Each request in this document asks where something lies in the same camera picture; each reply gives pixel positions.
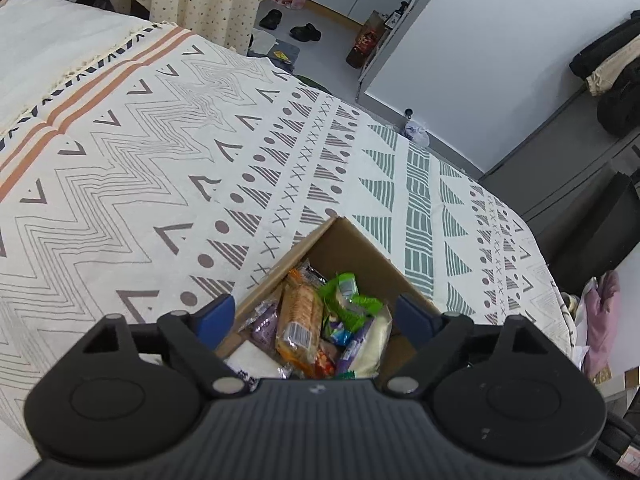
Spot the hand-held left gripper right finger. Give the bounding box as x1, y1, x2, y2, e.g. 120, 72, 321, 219
385, 294, 553, 397

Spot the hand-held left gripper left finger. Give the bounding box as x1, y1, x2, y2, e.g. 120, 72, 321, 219
77, 294, 249, 398

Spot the clear purple-print snack packet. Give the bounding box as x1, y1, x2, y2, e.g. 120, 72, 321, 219
345, 305, 393, 380

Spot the purple snack packet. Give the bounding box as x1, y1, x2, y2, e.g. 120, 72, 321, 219
250, 300, 281, 348

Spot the black white snack packet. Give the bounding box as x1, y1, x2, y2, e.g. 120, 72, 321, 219
222, 340, 293, 393

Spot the yellow green snack packet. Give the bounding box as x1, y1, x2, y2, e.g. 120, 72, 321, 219
320, 272, 361, 311

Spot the teal blue snack packet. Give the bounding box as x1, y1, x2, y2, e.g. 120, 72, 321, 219
325, 320, 353, 348

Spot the brown cardboard box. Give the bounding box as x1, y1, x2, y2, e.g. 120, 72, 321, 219
215, 216, 443, 383

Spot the white crumpled cloth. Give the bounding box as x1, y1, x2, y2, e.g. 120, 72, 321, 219
560, 280, 596, 356

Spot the patterned woven blanket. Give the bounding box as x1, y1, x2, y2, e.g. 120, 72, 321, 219
0, 20, 573, 426

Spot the pink cloth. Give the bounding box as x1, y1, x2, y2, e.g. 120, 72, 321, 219
582, 270, 621, 373

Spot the white plastic bag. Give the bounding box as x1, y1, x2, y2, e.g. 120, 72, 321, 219
402, 119, 430, 147

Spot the black flat panel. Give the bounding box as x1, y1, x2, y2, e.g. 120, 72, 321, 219
547, 172, 640, 283

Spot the small grey floor mat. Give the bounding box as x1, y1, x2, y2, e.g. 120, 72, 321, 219
267, 40, 301, 65

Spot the brown bottle on floor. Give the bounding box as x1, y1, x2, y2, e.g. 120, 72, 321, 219
346, 10, 388, 68

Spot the black hanging bag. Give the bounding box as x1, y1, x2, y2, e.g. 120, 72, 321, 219
596, 72, 640, 138

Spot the cream hanging garment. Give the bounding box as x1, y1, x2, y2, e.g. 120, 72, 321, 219
586, 37, 640, 97

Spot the black hanging coat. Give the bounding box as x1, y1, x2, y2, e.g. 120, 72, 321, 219
569, 20, 640, 81

